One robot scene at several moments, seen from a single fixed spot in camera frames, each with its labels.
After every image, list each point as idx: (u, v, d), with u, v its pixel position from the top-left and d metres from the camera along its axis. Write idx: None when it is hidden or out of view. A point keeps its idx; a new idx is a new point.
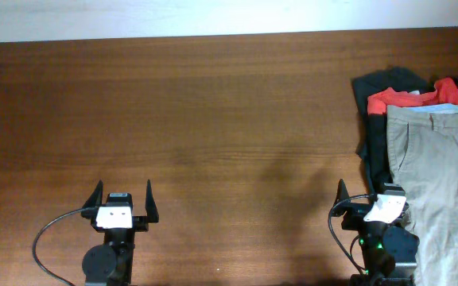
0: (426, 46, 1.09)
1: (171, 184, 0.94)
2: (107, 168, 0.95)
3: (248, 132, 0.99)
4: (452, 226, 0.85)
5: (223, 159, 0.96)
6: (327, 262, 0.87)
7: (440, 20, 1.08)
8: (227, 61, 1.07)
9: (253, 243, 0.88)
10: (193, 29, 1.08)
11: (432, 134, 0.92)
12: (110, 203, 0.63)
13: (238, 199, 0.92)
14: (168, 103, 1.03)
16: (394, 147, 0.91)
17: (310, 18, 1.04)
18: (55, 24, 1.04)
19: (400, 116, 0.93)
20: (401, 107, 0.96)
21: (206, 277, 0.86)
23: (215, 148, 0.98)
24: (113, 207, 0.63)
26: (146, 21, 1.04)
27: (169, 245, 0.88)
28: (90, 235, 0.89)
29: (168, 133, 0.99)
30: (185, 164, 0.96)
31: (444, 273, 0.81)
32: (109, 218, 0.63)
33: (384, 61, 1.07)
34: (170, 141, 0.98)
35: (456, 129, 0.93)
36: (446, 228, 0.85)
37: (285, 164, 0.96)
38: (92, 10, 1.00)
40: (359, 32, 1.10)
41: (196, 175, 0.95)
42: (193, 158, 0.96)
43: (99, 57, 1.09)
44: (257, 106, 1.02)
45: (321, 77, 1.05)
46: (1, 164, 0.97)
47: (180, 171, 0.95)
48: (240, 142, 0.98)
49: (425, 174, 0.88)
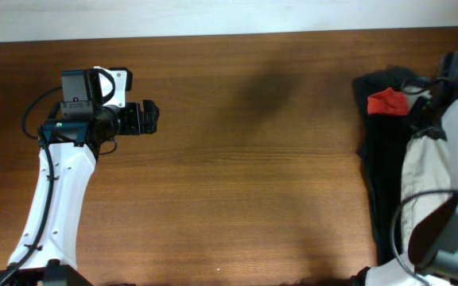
0: (427, 45, 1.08)
1: (171, 183, 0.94)
2: (107, 168, 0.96)
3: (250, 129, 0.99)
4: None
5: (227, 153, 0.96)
6: (328, 263, 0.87)
7: (440, 19, 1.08)
8: (227, 61, 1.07)
9: (254, 243, 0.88)
10: (192, 28, 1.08)
11: None
12: (116, 69, 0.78)
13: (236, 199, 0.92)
14: (168, 102, 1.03)
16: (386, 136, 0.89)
17: (308, 17, 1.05)
18: (58, 23, 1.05)
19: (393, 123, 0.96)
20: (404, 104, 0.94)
21: (207, 278, 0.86)
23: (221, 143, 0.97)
24: (118, 71, 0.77)
26: (145, 21, 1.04)
27: (169, 245, 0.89)
28: (90, 234, 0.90)
29: (169, 133, 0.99)
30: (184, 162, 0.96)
31: None
32: (116, 79, 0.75)
33: (385, 60, 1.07)
34: (171, 141, 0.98)
35: None
36: None
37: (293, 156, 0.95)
38: (92, 9, 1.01)
40: (359, 32, 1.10)
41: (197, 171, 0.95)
42: (194, 158, 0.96)
43: (98, 56, 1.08)
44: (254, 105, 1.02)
45: (321, 77, 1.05)
46: None
47: (180, 171, 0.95)
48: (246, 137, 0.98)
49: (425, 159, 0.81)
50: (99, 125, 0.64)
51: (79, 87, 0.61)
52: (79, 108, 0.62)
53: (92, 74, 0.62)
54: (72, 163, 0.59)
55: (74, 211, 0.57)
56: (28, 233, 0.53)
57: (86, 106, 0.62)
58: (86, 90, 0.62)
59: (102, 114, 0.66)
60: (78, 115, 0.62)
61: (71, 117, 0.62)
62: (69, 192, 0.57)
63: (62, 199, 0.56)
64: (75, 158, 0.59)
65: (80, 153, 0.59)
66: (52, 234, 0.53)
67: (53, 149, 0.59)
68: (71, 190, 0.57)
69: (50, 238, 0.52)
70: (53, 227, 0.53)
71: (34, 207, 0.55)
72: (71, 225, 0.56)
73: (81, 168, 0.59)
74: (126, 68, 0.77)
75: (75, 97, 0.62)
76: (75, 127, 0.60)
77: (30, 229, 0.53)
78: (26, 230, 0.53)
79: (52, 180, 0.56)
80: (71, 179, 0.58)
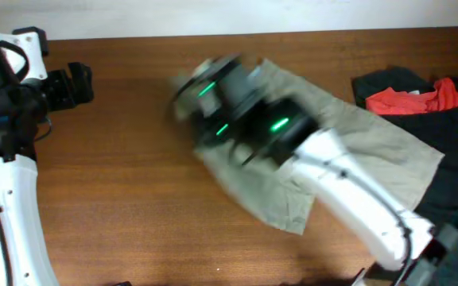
0: (426, 46, 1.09)
1: (170, 184, 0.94)
2: (107, 168, 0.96)
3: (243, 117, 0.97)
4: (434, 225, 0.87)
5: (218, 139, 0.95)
6: (327, 263, 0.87)
7: (440, 20, 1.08)
8: (227, 62, 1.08)
9: (254, 243, 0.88)
10: (193, 28, 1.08)
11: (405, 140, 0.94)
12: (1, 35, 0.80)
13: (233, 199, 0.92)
14: (168, 102, 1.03)
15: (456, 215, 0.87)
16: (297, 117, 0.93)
17: (309, 18, 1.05)
18: (57, 23, 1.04)
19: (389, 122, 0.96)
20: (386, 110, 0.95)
21: (207, 278, 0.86)
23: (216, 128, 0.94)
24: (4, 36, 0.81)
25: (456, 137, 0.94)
26: (145, 21, 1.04)
27: (170, 245, 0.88)
28: (90, 235, 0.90)
29: (167, 133, 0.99)
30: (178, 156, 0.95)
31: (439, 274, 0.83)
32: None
33: (384, 61, 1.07)
34: (171, 141, 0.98)
35: (455, 130, 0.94)
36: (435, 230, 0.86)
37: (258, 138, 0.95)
38: (91, 10, 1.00)
40: (359, 33, 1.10)
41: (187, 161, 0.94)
42: (192, 159, 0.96)
43: (98, 57, 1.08)
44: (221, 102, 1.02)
45: (320, 78, 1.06)
46: None
47: (178, 171, 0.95)
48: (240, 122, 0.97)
49: (383, 148, 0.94)
50: (23, 113, 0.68)
51: None
52: None
53: None
54: (12, 186, 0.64)
55: (34, 239, 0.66)
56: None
57: None
58: None
59: (26, 100, 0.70)
60: None
61: None
62: (17, 217, 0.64)
63: (13, 229, 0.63)
64: (5, 179, 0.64)
65: (12, 170, 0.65)
66: (23, 272, 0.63)
67: None
68: (23, 214, 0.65)
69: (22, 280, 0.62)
70: (21, 266, 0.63)
71: None
72: (37, 250, 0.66)
73: (21, 187, 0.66)
74: (35, 30, 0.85)
75: None
76: None
77: None
78: None
79: None
80: (15, 202, 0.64)
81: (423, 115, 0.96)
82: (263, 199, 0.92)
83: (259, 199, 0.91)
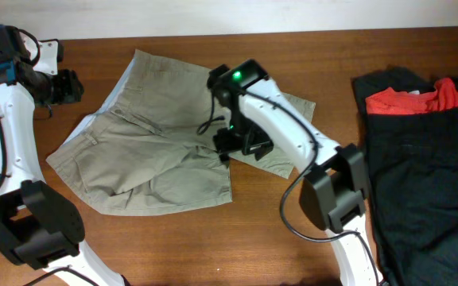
0: (425, 45, 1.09)
1: (79, 198, 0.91)
2: None
3: (127, 111, 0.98)
4: (436, 226, 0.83)
5: (100, 138, 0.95)
6: (328, 262, 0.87)
7: (438, 20, 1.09)
8: (227, 60, 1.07)
9: (254, 242, 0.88)
10: (192, 29, 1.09)
11: (390, 137, 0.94)
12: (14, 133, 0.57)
13: (148, 193, 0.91)
14: (153, 98, 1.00)
15: (457, 216, 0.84)
16: (188, 110, 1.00)
17: (308, 17, 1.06)
18: (59, 22, 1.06)
19: (389, 123, 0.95)
20: (385, 114, 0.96)
21: (207, 278, 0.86)
23: (98, 133, 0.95)
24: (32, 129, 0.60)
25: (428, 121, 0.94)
26: (145, 21, 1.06)
27: (169, 245, 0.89)
28: (90, 235, 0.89)
29: (108, 125, 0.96)
30: (87, 163, 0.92)
31: (438, 272, 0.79)
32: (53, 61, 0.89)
33: (384, 60, 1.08)
34: (130, 140, 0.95)
35: (433, 117, 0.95)
36: (438, 229, 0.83)
37: (145, 132, 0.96)
38: (91, 10, 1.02)
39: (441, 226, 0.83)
40: (358, 32, 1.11)
41: (90, 173, 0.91)
42: (133, 153, 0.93)
43: (99, 57, 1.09)
44: (102, 107, 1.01)
45: (320, 76, 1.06)
46: None
47: (122, 167, 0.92)
48: (125, 117, 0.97)
49: None
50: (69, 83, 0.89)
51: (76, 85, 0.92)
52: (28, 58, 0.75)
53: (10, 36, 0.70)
54: (12, 101, 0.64)
55: (31, 152, 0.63)
56: None
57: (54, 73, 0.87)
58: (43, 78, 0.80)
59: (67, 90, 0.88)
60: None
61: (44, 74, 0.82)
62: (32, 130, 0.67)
63: (15, 148, 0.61)
64: (25, 96, 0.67)
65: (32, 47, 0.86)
66: (16, 161, 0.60)
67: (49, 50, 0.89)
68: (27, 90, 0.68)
69: (16, 165, 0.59)
70: (15, 156, 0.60)
71: (21, 141, 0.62)
72: (36, 168, 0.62)
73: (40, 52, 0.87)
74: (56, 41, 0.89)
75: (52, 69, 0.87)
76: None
77: None
78: (14, 159, 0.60)
79: None
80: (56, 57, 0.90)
81: (423, 114, 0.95)
82: (186, 190, 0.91)
83: (178, 192, 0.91)
